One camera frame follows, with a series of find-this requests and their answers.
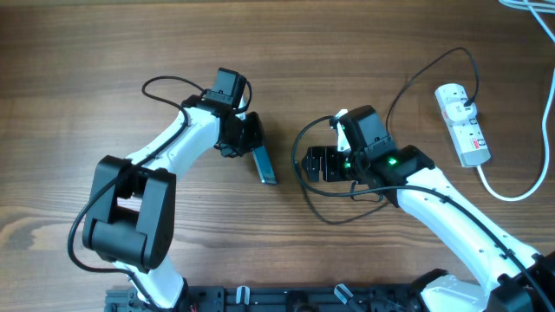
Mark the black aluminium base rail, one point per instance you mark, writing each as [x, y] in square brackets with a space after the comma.
[387, 298]

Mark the white power strip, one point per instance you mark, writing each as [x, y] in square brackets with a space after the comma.
[469, 142]

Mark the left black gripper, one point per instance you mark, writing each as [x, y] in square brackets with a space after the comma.
[254, 140]

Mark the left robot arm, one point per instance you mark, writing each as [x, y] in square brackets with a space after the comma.
[129, 218]

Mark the turquoise Galaxy S25 smartphone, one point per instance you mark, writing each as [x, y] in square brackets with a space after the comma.
[264, 167]

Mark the white USB charger plug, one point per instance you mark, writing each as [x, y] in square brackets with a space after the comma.
[457, 112]

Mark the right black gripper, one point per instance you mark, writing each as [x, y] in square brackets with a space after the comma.
[330, 154]

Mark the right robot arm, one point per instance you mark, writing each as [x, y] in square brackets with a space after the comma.
[510, 275]

